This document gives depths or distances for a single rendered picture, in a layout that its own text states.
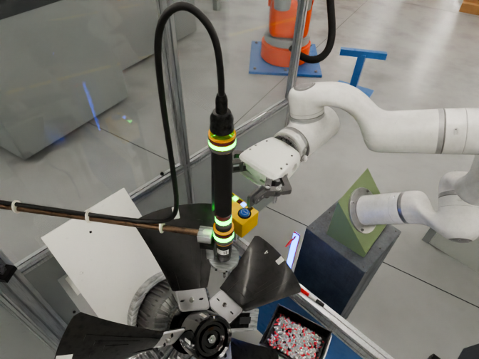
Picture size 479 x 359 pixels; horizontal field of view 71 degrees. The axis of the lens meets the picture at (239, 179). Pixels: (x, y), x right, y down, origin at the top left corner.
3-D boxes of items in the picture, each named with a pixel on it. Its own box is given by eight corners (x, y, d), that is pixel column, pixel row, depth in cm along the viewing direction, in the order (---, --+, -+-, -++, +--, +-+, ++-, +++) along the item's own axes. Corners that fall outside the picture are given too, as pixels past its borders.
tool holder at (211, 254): (197, 268, 76) (194, 244, 69) (204, 243, 80) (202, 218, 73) (237, 274, 75) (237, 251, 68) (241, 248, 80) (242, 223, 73)
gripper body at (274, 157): (304, 172, 74) (271, 199, 68) (268, 150, 78) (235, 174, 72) (309, 146, 68) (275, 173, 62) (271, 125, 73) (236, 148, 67)
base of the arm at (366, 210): (366, 180, 143) (409, 174, 127) (381, 221, 145) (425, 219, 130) (341, 198, 132) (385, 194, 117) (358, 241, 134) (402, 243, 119)
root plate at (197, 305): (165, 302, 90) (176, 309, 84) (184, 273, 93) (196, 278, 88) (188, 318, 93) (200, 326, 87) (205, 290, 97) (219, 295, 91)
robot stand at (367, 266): (311, 284, 229) (344, 194, 163) (348, 316, 214) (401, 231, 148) (281, 313, 214) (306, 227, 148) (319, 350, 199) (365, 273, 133)
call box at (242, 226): (214, 219, 145) (214, 203, 138) (231, 206, 150) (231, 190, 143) (241, 240, 138) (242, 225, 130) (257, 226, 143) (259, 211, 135)
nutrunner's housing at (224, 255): (214, 270, 78) (204, 100, 45) (217, 256, 81) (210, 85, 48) (231, 273, 78) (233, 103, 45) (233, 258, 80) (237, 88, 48)
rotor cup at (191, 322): (157, 337, 90) (177, 355, 79) (188, 290, 96) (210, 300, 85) (194, 361, 96) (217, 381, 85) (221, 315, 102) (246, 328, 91)
